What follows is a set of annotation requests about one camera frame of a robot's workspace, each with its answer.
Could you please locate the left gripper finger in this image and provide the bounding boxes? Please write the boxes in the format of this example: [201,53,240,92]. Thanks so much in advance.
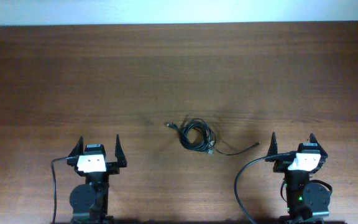
[114,134,127,167]
[68,136,84,157]

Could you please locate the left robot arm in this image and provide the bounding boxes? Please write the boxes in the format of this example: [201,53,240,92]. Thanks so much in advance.
[67,136,127,224]

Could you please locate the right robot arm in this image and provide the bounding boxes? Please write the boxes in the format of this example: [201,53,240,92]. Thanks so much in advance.
[265,133,333,223]

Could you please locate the black usb cables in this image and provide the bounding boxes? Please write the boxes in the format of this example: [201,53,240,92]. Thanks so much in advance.
[166,118,260,156]

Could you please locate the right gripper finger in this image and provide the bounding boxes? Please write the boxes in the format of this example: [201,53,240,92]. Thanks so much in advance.
[310,133,328,156]
[267,132,278,156]

